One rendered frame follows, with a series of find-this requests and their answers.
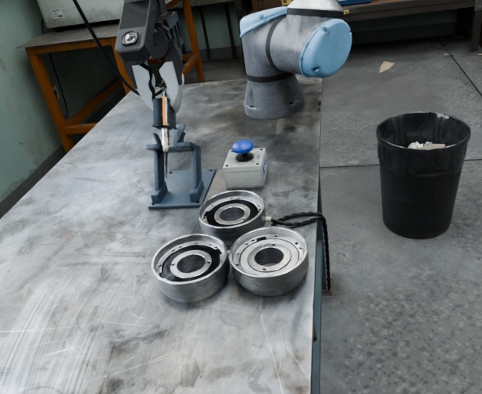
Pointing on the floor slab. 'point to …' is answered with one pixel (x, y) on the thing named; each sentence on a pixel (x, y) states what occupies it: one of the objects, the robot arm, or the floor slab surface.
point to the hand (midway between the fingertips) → (164, 108)
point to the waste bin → (420, 171)
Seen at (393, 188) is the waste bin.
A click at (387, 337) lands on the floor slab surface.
